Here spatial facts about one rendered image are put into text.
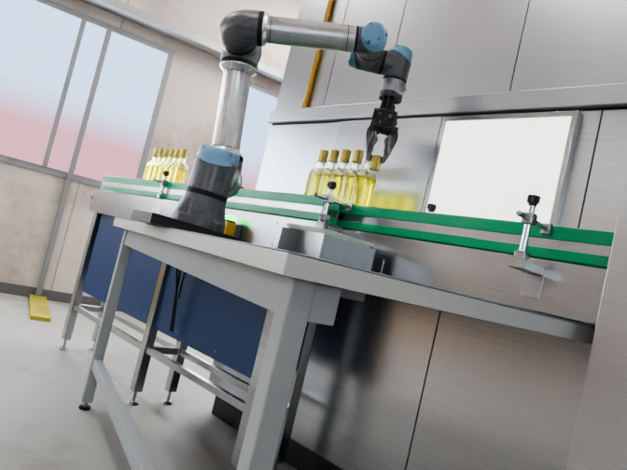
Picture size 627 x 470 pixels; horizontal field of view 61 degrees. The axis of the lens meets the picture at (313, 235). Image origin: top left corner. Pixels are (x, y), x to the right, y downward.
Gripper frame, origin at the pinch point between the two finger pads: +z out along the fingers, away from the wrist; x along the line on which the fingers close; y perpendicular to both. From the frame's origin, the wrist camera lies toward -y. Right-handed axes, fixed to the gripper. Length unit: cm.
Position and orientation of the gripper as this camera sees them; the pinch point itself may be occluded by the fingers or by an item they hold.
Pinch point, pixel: (376, 158)
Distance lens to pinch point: 168.5
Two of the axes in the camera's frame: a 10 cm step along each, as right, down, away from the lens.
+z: -2.4, 9.7, -0.6
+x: 9.6, 2.2, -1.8
